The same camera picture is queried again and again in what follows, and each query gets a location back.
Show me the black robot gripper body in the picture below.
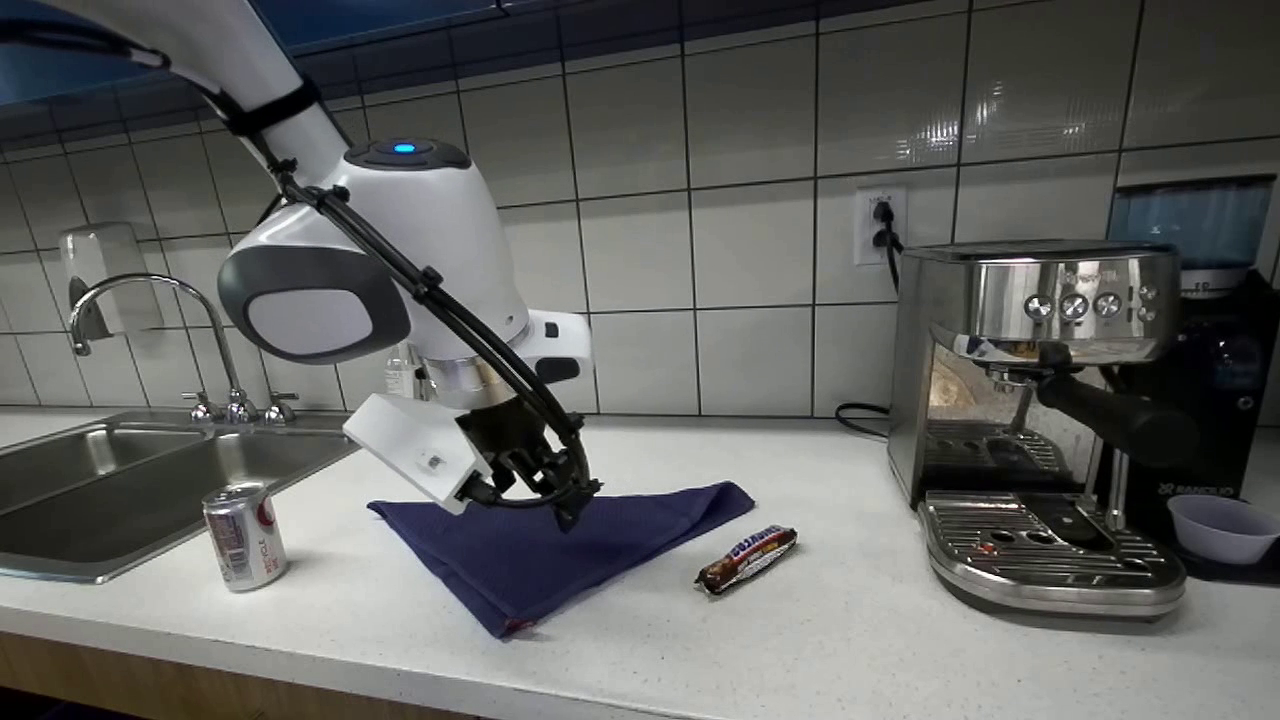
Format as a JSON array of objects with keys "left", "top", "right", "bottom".
[{"left": 460, "top": 402, "right": 589, "bottom": 504}]

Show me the black power cable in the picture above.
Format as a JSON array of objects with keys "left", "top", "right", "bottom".
[{"left": 831, "top": 197, "right": 912, "bottom": 441}]

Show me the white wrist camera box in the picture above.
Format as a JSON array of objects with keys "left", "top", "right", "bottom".
[{"left": 344, "top": 394, "right": 481, "bottom": 518}]

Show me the stainless espresso machine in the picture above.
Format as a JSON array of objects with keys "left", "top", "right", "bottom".
[{"left": 888, "top": 240, "right": 1197, "bottom": 620}]

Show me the chrome sink faucet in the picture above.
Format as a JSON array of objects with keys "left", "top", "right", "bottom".
[{"left": 66, "top": 270, "right": 297, "bottom": 426}]

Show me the dark blue towel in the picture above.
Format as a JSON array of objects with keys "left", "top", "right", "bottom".
[{"left": 374, "top": 480, "right": 756, "bottom": 639}]

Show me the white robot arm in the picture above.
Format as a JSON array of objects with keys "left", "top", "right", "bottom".
[{"left": 46, "top": 0, "right": 600, "bottom": 523}]

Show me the white plastic cup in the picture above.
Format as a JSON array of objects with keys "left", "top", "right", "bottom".
[{"left": 1169, "top": 495, "right": 1280, "bottom": 563}]

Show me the stainless steel sink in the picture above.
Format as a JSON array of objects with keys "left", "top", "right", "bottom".
[{"left": 0, "top": 418, "right": 352, "bottom": 586}]

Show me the brown candy bar wrapper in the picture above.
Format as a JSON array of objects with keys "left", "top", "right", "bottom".
[{"left": 696, "top": 523, "right": 802, "bottom": 597}]

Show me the white wall outlet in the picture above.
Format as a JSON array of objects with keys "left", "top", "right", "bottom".
[{"left": 851, "top": 190, "right": 905, "bottom": 264}]

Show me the silver soda can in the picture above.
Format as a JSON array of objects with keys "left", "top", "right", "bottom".
[{"left": 204, "top": 480, "right": 289, "bottom": 592}]

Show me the black coffee grinder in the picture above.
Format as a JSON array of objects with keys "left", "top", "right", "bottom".
[{"left": 1153, "top": 270, "right": 1277, "bottom": 586}]

